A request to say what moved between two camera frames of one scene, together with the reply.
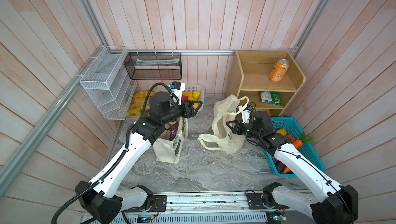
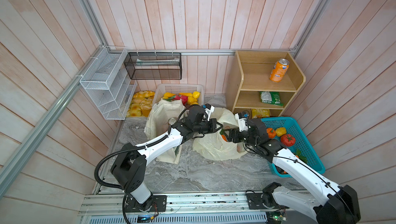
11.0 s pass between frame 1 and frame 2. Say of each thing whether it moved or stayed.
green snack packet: stayed
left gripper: moved
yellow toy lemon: stayed
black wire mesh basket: stayed
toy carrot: moved
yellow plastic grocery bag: moved
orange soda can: stayed
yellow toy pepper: stayed
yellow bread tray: stayed
